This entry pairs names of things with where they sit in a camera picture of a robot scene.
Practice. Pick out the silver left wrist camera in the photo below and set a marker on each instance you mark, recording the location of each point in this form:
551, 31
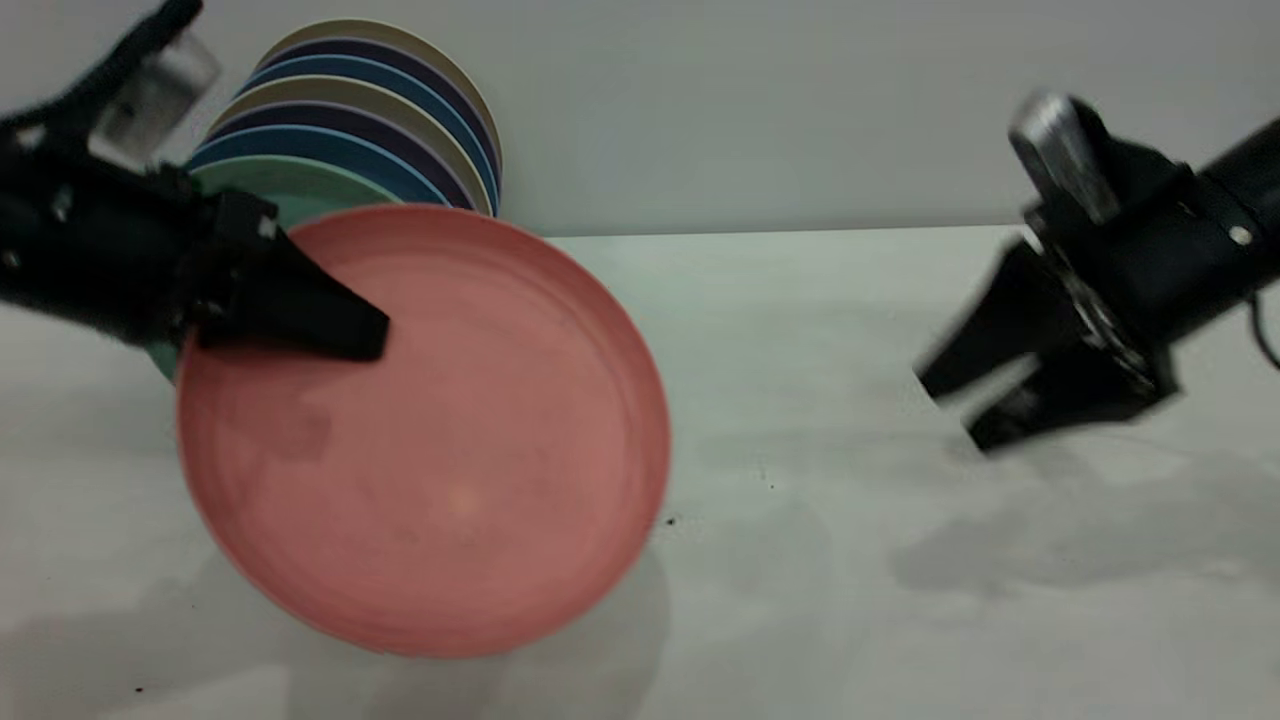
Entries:
155, 95

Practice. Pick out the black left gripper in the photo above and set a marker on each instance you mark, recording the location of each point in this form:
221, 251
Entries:
90, 250

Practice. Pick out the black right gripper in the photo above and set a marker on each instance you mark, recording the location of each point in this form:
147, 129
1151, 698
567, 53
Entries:
1150, 270

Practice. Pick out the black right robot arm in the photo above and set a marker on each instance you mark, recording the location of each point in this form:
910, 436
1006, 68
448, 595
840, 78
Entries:
1250, 170

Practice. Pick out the blue round plate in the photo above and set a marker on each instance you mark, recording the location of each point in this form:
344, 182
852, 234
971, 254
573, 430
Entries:
350, 68
330, 142

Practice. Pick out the dark purple round plate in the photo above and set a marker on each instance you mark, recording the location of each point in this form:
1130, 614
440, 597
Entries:
370, 50
350, 118

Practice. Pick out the pink round plate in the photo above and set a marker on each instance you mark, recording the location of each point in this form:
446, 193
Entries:
450, 450

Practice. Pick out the beige round plate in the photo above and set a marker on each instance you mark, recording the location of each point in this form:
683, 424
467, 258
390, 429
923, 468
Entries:
370, 29
340, 90

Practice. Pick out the green round plate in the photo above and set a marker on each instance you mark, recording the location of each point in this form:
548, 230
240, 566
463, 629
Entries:
290, 180

